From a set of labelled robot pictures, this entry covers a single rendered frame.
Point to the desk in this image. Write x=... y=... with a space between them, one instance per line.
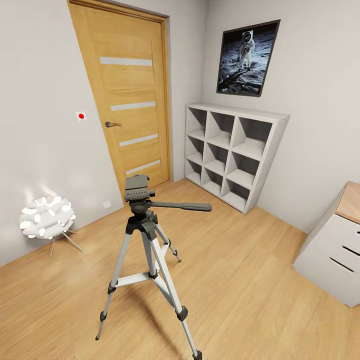
x=330 y=255

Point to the camera tripod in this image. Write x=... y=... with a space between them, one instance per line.
x=137 y=194

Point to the painting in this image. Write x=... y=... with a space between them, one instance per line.
x=245 y=58

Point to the electric switch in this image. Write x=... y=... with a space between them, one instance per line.
x=81 y=116

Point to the bookcase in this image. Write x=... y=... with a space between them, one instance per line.
x=236 y=146

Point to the door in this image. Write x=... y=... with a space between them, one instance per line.
x=125 y=54

